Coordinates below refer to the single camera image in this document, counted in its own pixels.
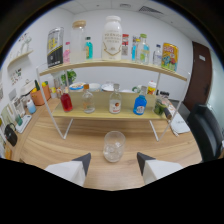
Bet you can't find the clear bottle with white cap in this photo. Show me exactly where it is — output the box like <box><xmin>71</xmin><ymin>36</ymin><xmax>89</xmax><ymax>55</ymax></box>
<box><xmin>109</xmin><ymin>83</ymin><xmax>123</xmax><ymax>115</ymax></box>

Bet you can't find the wooden wall shelf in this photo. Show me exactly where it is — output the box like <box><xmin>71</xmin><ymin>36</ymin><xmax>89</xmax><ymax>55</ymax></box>
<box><xmin>7</xmin><ymin>49</ymin><xmax>35</xmax><ymax>68</ymax></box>

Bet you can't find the white bottle with yellow label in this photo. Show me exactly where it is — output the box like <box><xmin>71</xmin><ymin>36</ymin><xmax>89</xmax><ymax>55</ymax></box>
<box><xmin>146</xmin><ymin>80</ymin><xmax>158</xmax><ymax>96</ymax></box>

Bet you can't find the black chair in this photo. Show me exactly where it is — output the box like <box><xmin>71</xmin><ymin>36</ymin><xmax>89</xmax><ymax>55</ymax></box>
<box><xmin>187</xmin><ymin>103</ymin><xmax>224</xmax><ymax>163</ymax></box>

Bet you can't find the bowl with blue rim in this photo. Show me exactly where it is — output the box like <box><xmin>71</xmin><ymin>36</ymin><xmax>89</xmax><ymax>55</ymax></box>
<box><xmin>68</xmin><ymin>82</ymin><xmax>87</xmax><ymax>93</ymax></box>

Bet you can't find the clear bottle with amber cap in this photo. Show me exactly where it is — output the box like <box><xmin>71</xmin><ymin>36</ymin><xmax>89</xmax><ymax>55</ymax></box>
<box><xmin>81</xmin><ymin>83</ymin><xmax>96</xmax><ymax>114</ymax></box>

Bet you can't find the red liquid bottle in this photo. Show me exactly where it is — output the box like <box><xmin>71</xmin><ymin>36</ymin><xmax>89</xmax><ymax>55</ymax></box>
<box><xmin>60</xmin><ymin>87</ymin><xmax>74</xmax><ymax>113</ymax></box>

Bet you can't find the white notebook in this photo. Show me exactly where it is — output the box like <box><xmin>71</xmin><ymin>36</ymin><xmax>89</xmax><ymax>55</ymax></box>
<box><xmin>169</xmin><ymin>111</ymin><xmax>191</xmax><ymax>135</ymax></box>

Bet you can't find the orange pot with utensils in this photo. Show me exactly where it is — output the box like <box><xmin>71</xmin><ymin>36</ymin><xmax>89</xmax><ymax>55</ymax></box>
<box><xmin>30</xmin><ymin>80</ymin><xmax>52</xmax><ymax>107</ymax></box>

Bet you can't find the small clear bottle blue cap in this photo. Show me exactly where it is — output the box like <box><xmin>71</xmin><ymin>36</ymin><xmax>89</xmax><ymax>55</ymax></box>
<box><xmin>152</xmin><ymin>44</ymin><xmax>163</xmax><ymax>66</ymax></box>

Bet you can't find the large white bottle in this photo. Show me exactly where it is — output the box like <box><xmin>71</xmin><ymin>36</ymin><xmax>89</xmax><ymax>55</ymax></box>
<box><xmin>101</xmin><ymin>15</ymin><xmax>123</xmax><ymax>62</ymax></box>

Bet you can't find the two-tier wooden shelf rack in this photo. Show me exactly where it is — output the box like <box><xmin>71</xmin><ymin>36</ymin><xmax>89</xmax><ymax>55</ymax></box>
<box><xmin>35</xmin><ymin>59</ymin><xmax>192</xmax><ymax>142</ymax></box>

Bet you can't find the brown door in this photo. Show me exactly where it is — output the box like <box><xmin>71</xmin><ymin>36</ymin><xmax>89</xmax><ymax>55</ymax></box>
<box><xmin>183</xmin><ymin>41</ymin><xmax>213</xmax><ymax>112</ymax></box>

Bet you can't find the black handbag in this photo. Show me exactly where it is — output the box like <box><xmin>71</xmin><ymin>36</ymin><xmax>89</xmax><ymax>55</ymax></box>
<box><xmin>3</xmin><ymin>123</ymin><xmax>18</xmax><ymax>147</ymax></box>

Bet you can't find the clear bottle with green cap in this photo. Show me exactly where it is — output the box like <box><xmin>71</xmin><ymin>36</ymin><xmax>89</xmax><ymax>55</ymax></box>
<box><xmin>136</xmin><ymin>33</ymin><xmax>151</xmax><ymax>65</ymax></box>

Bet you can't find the small teal bottle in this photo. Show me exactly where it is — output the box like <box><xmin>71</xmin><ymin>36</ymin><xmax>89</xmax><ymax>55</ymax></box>
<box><xmin>85</xmin><ymin>36</ymin><xmax>94</xmax><ymax>61</ymax></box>

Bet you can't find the small pink bottle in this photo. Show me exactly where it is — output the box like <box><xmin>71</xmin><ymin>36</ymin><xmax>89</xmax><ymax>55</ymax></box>
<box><xmin>63</xmin><ymin>41</ymin><xmax>72</xmax><ymax>64</ymax></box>

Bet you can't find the ceiling air vent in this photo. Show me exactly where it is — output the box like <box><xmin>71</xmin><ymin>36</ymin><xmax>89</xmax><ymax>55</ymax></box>
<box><xmin>138</xmin><ymin>5</ymin><xmax>161</xmax><ymax>15</ymax></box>

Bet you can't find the small white bottle blue base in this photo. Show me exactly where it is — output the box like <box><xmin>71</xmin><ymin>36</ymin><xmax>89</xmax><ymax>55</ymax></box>
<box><xmin>26</xmin><ymin>98</ymin><xmax>37</xmax><ymax>115</ymax></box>

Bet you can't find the small light blue bottle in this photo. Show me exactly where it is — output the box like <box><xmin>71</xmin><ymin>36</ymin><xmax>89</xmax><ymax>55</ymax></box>
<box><xmin>131</xmin><ymin>36</ymin><xmax>139</xmax><ymax>62</ymax></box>

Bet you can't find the clear glass tumbler with ice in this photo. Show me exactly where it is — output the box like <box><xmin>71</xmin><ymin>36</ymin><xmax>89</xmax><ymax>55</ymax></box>
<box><xmin>102</xmin><ymin>130</ymin><xmax>127</xmax><ymax>164</ymax></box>

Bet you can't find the glass jar with cork lid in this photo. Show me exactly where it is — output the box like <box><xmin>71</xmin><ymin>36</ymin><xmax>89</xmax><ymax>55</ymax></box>
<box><xmin>70</xmin><ymin>20</ymin><xmax>87</xmax><ymax>63</ymax></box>

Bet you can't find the green potted plant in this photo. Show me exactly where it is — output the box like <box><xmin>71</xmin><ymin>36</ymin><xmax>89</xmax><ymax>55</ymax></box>
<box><xmin>61</xmin><ymin>69</ymin><xmax>78</xmax><ymax>86</ymax></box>

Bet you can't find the blue liquid bottle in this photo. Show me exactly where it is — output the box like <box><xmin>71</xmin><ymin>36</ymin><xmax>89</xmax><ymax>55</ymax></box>
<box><xmin>133</xmin><ymin>85</ymin><xmax>148</xmax><ymax>116</ymax></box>

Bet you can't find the white tray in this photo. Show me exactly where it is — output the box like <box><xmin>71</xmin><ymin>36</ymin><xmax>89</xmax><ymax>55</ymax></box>
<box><xmin>14</xmin><ymin>114</ymin><xmax>33</xmax><ymax>134</ymax></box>

